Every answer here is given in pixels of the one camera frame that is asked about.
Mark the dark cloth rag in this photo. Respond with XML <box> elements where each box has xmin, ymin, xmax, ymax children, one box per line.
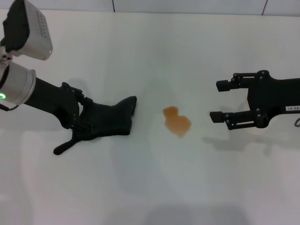
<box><xmin>53</xmin><ymin>95</ymin><xmax>138</xmax><ymax>156</ymax></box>

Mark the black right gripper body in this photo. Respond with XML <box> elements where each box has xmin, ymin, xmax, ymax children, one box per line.
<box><xmin>247</xmin><ymin>69</ymin><xmax>300</xmax><ymax>129</ymax></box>

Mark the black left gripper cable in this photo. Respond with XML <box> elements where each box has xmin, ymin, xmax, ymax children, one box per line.
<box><xmin>0</xmin><ymin>104</ymin><xmax>20</xmax><ymax>112</ymax></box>

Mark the orange-brown liquid stain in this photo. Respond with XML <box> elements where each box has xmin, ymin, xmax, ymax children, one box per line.
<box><xmin>162</xmin><ymin>105</ymin><xmax>193</xmax><ymax>139</ymax></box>

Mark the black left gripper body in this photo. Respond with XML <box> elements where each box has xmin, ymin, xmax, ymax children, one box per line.
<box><xmin>24</xmin><ymin>77</ymin><xmax>82</xmax><ymax>130</ymax></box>

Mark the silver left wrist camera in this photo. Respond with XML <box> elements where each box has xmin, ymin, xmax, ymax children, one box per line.
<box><xmin>0</xmin><ymin>0</ymin><xmax>54</xmax><ymax>61</ymax></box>

